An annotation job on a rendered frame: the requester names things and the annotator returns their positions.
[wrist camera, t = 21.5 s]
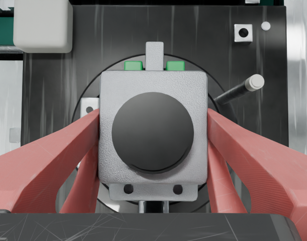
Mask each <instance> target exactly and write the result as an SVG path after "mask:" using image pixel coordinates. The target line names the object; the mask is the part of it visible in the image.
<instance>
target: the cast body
mask: <svg viewBox="0 0 307 241"><path fill-rule="evenodd" d="M97 176H98V179H99V181H100V182H102V183H104V184H109V197H110V199H112V200H127V201H195V200H196V199H197V197H198V185H201V184H204V183H206V182H207V179H208V88H207V76H206V73H205V72H202V71H174V70H164V43H163V42H146V64H145V70H106V71H104V72H102V74H101V76H100V97H99V139H98V173H97Z"/></svg>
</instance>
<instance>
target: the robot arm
mask: <svg viewBox="0 0 307 241"><path fill-rule="evenodd" d="M98 139H99V109H95V110H93V111H92V112H90V113H88V114H87V115H85V116H83V117H82V118H80V119H78V120H77V121H75V122H73V123H72V124H70V125H69V126H67V127H65V128H63V129H61V130H59V131H57V132H54V133H52V134H50V135H47V136H45V137H43V138H40V139H38V140H36V141H33V142H31V143H28V144H26V145H24V146H21V147H19V148H17V149H14V150H12V151H10V152H7V153H5V154H2V155H0V241H307V155H306V154H303V153H301V152H298V151H296V150H294V149H291V148H289V147H287V146H284V145H282V144H279V143H277V142H275V141H272V140H270V139H267V138H265V137H263V136H260V135H258V134H256V133H253V132H251V131H249V130H246V129H244V128H242V127H241V126H239V125H237V124H236V123H234V122H232V121H231V120H229V119H227V118H226V117H224V116H222V115H221V114H219V113H217V112H216V111H214V110H212V109H210V108H208V179H207V188H208V194H209V200H210V206H211V212H212V213H95V209H96V203H97V197H98V191H99V185H100V181H99V179H98V176H97V173H98ZM226 161H227V163H228V164H229V165H230V167H231V168H232V169H233V171H234V172H235V173H236V174H237V176H238V177H239V178H240V180H241V181H242V182H243V184H244V185H245V186H246V188H247V189H248V191H249V193H250V197H251V211H250V213H248V212H247V211H246V209H245V207H244V205H243V203H242V201H241V199H240V197H239V195H238V193H237V191H236V189H235V187H234V185H233V182H232V179H231V176H230V173H229V170H228V167H227V163H226ZM79 163H80V165H79V169H78V172H77V175H76V178H75V181H74V184H73V186H72V189H71V191H70V193H69V195H68V197H67V199H66V200H65V202H64V204H63V206H62V208H61V210H60V212H59V213H56V197H57V193H58V190H59V189H60V188H61V186H62V185H63V184H64V182H65V181H66V180H67V178H68V177H69V176H70V174H71V173H72V172H73V170H74V169H75V168H76V167H77V165H78V164H79Z"/></svg>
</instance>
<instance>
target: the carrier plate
mask: <svg viewBox="0 0 307 241"><path fill-rule="evenodd" d="M72 7H73V32H72V50H71V51H70V52H69V53H26V52H24V51H23V81H22V114H21V146H24V145H26V144H28V143H31V142H33V141H36V140H38V139H40V138H43V137H45V136H47V135H50V134H52V133H54V132H57V131H59V130H61V129H63V128H65V127H67V126H69V125H70V124H71V120H72V116H73V113H74V110H75V107H76V104H77V102H78V100H79V98H80V96H81V95H82V93H83V91H84V90H85V88H86V87H87V86H88V84H89V83H90V82H91V81H92V80H93V79H94V78H95V77H96V76H97V75H98V74H99V73H101V72H102V71H103V70H104V69H106V68H107V67H108V66H110V65H112V64H114V63H115V62H117V61H120V60H122V59H124V58H127V57H130V56H134V55H139V54H145V53H146V42H163V43H164V54H170V55H175V56H179V57H182V58H184V59H187V60H189V61H191V62H193V63H195V64H197V65H199V66H200V67H202V68H203V69H204V70H206V71H207V72H208V73H209V74H211V75H212V76H213V77H214V78H215V79H216V80H217V81H218V83H219V84H220V85H221V86H222V88H223V89H224V90H225V92H227V91H228V90H230V89H231V88H233V87H235V86H236V85H238V84H239V83H241V82H243V81H244V80H246V79H248V78H249V77H251V76H253V75H256V74H257V75H261V76H262V77H263V79H264V85H263V86H262V87H261V88H260V89H258V90H255V91H253V92H251V93H249V94H246V95H244V96H242V97H240V98H237V99H235V100H233V101H231V103H232V105H233V108H234V111H235V114H236V117H237V121H238V125H239V126H241V127H242V128H244V129H246V130H249V131H251V132H253V133H256V134H258V135H260V136H263V137H265V138H267V139H270V140H272V141H275V142H277V143H279V144H282V145H284V146H287V147H289V130H288V75H287V19H286V6H217V5H72ZM235 24H252V42H251V43H250V44H249V45H232V27H233V26H234V25H235ZM76 175H77V170H76V168H75V169H74V170H73V172H72V173H71V174H70V176H69V177H68V178H67V180H66V181H65V182H64V184H63V185H62V186H61V188H60V189H59V190H58V193H57V197H56V213H59V212H60V210H61V208H62V206H63V204H64V202H65V200H66V199H67V197H68V195H69V193H70V191H71V189H72V186H73V184H74V181H75V178H76ZM230 176H231V179H232V182H233V185H234V187H235V189H236V191H237V193H238V195H239V197H240V199H241V201H242V203H243V205H244V207H245V209H246V211H247V212H248V213H250V211H251V197H250V193H249V191H248V189H247V188H246V186H245V185H244V184H243V182H242V181H241V180H240V178H239V177H238V176H237V174H236V173H235V172H234V171H233V170H232V172H231V174H230Z"/></svg>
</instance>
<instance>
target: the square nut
mask: <svg viewBox="0 0 307 241"><path fill-rule="evenodd" d="M239 32H242V33H244V35H245V38H243V37H240V35H239ZM251 42H252V24H235V25H234V26H233V27H232V45H249V44H250V43H251Z"/></svg>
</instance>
